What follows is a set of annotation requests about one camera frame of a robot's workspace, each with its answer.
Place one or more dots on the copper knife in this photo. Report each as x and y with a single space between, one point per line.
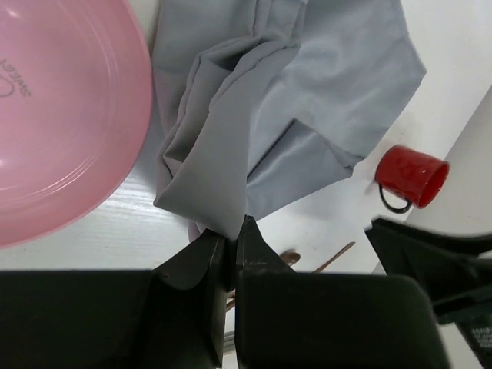
327 263

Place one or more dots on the pink plate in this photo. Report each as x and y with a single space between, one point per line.
76 97

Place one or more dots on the red mug black handle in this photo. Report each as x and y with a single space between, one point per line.
413 176

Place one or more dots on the brown wooden spoon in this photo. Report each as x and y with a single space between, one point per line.
289 257

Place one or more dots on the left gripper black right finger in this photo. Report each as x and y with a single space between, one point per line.
289 319

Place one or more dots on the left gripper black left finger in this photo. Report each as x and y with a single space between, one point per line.
168 317

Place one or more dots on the grey cloth placemat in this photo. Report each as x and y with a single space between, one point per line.
265 102

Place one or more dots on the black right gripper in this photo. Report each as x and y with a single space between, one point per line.
448 268

